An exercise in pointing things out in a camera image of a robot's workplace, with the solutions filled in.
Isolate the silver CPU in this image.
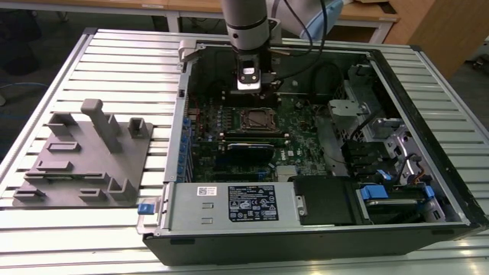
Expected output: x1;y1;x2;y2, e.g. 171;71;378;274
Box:
248;112;271;126

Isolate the green motherboard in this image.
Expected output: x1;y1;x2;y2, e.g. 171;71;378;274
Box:
183;91;333;184

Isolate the metal wire locking lever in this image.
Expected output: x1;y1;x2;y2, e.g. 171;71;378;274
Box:
239;106;283;113

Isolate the coloured wire bundle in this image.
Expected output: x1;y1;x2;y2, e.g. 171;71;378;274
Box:
410;168;428;184

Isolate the grey plastic bar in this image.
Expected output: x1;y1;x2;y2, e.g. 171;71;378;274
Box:
315;116;351;177

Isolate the grey parts rack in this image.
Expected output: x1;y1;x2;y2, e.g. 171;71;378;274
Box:
11;99;156;209

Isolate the metal socket cover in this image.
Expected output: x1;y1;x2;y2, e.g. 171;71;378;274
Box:
240;108;280;130

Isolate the blue disk carrier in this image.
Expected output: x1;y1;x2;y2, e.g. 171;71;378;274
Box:
357;184;389;201

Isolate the black PC case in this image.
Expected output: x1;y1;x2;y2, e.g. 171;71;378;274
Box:
135;39;489;267

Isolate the black graphics card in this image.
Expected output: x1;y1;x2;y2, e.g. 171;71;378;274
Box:
225;142;277;174

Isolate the silver power supply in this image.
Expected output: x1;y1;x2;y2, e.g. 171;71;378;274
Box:
160;182;304;233

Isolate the small silver heat sink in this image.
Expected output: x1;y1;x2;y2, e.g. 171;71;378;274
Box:
275;165;300;183

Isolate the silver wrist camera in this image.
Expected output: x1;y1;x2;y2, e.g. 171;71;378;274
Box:
233;60;265;95

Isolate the grey case latch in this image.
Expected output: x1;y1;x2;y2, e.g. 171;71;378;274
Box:
179;40;200;62

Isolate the perforated metal drive cage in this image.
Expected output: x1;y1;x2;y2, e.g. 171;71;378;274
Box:
327;64;385;144

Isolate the wooden desk white frame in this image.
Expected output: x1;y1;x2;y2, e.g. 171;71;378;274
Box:
177;0;400;44
0;0;180;34

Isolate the wooden cabinet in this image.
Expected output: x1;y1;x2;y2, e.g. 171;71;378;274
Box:
384;0;489;80

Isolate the black looped cable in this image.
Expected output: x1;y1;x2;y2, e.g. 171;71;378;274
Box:
313;61;344;97

